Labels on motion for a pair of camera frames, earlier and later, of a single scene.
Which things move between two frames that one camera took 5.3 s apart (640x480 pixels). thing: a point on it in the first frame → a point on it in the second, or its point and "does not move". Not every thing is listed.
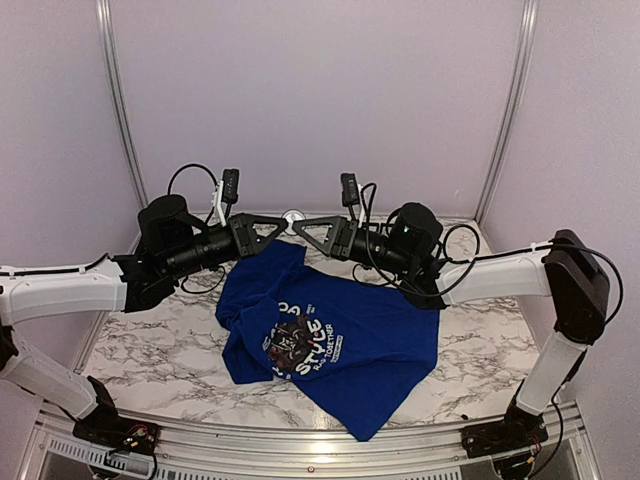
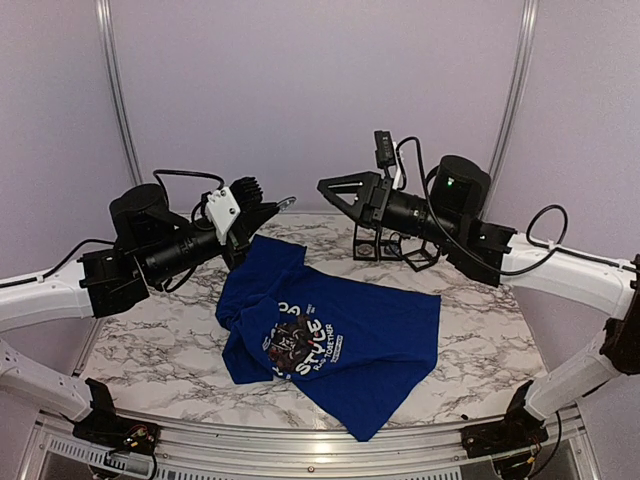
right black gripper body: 345,244 → 381,209
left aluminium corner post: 136,169 does not move
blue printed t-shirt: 360,345 does not move
